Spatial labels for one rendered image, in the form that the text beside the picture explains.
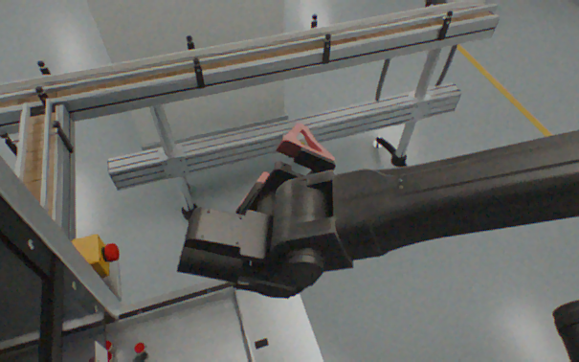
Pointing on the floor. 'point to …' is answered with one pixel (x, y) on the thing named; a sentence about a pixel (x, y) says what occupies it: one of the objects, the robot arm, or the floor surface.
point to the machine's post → (34, 215)
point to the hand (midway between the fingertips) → (283, 155)
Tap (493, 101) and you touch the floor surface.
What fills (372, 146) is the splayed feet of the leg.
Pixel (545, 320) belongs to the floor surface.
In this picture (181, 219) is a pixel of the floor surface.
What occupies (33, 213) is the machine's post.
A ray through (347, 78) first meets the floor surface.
